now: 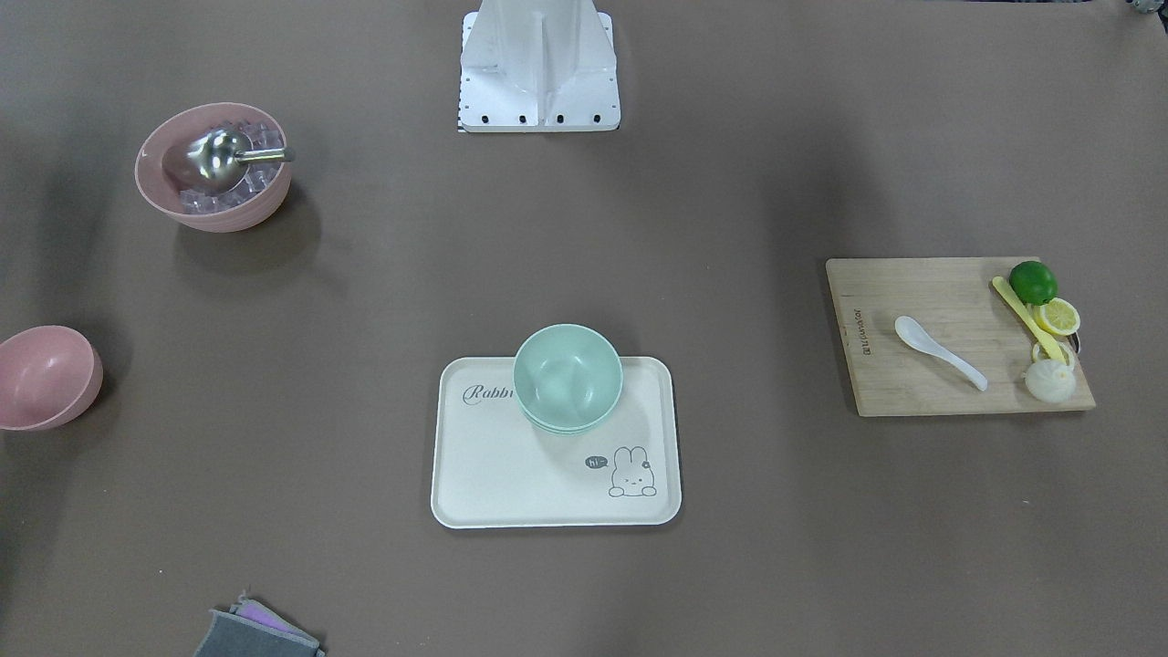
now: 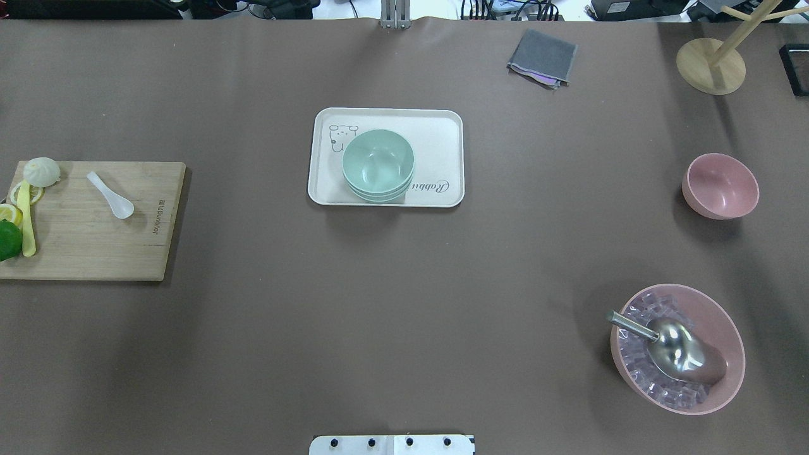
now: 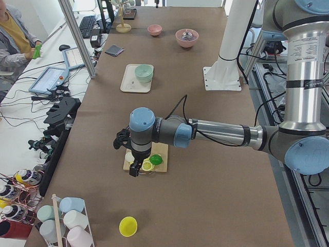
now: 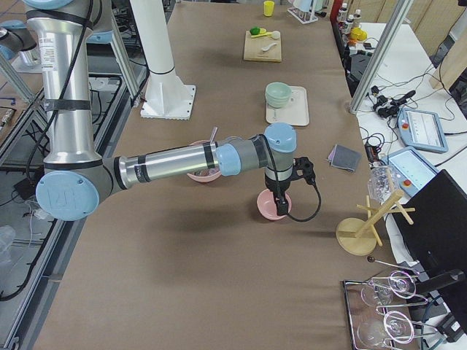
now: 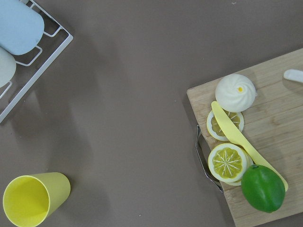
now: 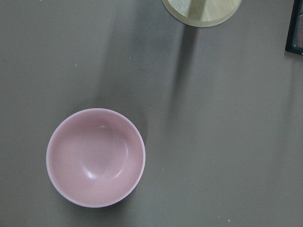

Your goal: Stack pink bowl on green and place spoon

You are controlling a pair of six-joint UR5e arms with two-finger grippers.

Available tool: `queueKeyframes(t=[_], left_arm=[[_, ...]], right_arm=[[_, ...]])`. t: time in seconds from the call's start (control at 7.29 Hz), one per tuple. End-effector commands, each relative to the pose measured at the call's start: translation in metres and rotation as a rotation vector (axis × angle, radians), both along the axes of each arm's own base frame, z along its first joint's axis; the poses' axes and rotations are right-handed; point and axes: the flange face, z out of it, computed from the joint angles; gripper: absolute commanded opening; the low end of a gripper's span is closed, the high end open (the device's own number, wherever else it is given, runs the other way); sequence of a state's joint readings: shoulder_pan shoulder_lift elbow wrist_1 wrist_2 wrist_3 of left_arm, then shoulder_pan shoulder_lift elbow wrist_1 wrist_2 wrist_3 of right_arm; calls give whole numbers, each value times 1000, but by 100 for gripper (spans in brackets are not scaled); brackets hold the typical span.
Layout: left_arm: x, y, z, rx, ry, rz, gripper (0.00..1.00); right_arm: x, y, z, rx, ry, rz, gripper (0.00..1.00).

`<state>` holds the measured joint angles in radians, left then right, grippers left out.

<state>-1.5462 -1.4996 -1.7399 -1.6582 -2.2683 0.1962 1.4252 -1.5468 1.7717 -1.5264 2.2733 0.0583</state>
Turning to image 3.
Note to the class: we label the black keyboard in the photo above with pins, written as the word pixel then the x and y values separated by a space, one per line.
pixel 87 25

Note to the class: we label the blue teach pendant far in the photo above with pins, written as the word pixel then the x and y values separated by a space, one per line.
pixel 72 58

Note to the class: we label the blue teach pendant near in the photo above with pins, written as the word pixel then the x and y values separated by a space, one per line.
pixel 49 80

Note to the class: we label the green lime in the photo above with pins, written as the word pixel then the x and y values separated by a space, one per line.
pixel 156 159

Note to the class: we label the cream rabbit tray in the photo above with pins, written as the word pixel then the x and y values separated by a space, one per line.
pixel 130 84

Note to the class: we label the yellow paint bottle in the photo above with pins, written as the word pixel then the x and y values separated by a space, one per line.
pixel 30 177

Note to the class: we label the seated person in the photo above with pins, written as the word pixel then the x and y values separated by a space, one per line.
pixel 17 43

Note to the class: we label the metal ice scoop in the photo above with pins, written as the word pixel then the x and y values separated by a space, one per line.
pixel 187 36

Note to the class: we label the aluminium frame post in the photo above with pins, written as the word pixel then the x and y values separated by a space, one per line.
pixel 76 34

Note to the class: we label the black tool holder stand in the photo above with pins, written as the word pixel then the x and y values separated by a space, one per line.
pixel 60 118

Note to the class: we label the black computer mouse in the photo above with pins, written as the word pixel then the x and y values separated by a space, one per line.
pixel 63 47

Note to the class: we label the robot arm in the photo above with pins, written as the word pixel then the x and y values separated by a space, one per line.
pixel 299 141

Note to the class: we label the wooden mug tree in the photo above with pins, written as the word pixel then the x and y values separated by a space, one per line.
pixel 121 5

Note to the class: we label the white cup rack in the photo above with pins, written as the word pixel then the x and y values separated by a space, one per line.
pixel 62 230

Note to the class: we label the copper wire bottle rack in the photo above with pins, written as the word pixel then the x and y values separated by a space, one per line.
pixel 19 200

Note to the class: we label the white plastic cup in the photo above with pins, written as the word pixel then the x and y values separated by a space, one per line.
pixel 74 218

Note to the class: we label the grey plastic cup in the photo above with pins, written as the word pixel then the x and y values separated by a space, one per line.
pixel 48 231

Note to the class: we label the large pink ice bowl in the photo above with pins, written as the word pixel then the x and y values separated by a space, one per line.
pixel 183 43

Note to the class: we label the blue teach pendant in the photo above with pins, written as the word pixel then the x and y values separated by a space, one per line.
pixel 72 58
pixel 49 80

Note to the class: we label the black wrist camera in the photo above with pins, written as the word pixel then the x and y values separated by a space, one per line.
pixel 122 139

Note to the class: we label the lemon slice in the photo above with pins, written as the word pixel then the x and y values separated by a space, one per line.
pixel 147 165

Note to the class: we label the blue plastic cup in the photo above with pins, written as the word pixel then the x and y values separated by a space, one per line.
pixel 71 203

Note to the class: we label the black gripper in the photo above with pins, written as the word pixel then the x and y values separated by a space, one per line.
pixel 139 156

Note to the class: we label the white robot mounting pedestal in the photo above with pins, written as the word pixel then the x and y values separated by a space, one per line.
pixel 223 75

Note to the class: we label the green plastic cup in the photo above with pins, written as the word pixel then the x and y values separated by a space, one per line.
pixel 45 213

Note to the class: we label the small pink bowl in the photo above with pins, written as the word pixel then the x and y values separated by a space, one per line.
pixel 154 30

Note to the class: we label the pink plastic cup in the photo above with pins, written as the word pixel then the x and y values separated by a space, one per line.
pixel 78 237

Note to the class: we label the yellow plastic cup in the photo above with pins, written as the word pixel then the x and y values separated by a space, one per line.
pixel 128 226

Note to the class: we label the grey folded cloth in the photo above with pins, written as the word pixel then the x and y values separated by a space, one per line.
pixel 114 50

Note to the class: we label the stacked green bowls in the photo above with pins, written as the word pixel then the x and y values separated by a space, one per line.
pixel 144 73

